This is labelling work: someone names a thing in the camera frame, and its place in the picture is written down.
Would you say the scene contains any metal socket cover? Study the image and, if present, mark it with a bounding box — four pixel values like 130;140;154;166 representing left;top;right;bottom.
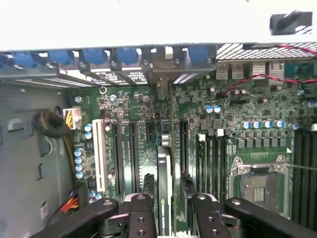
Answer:
231;155;288;176

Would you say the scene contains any CPU socket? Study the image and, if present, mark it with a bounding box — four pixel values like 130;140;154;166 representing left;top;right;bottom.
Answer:
229;154;290;218

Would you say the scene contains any grey PC case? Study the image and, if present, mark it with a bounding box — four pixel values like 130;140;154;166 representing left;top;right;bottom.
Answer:
0;42;317;238

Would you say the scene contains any empty black RAM slot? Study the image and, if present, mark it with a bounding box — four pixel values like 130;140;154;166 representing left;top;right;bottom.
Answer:
293;128;306;224
305;128;317;225

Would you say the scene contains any black sleeved power cable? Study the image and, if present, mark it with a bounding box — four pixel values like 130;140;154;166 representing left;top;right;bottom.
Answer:
33;111;80;184

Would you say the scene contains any short black expansion slot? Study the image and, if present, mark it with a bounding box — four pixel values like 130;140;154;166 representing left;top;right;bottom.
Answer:
146;122;156;145

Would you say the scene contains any red yellow black wire bundle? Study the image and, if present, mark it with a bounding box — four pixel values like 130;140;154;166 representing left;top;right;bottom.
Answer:
60;189;80;214

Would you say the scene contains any white power connector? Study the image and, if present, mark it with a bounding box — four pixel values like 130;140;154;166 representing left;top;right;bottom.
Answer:
62;106;83;130

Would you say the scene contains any socket locking lever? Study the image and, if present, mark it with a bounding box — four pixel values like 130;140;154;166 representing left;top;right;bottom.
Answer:
282;162;317;171

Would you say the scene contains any long PCIe expansion slot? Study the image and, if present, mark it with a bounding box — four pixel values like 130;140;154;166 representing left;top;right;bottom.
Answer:
179;119;191;175
112;122;124;196
128;122;140;193

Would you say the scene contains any red and black twisted wire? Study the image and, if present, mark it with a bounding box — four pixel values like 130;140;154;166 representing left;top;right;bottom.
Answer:
221;44;317;97

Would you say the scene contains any green motherboard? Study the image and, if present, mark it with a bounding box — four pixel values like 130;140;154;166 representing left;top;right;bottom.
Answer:
70;74;317;234

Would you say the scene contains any blue card retention clip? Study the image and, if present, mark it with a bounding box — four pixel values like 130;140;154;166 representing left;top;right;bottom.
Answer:
11;51;35;69
81;48;109;70
116;48;139;66
188;45;216;65
48;50;75;66

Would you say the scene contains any white PCI slot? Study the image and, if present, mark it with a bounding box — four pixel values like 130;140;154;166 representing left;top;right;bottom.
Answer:
92;118;110;193

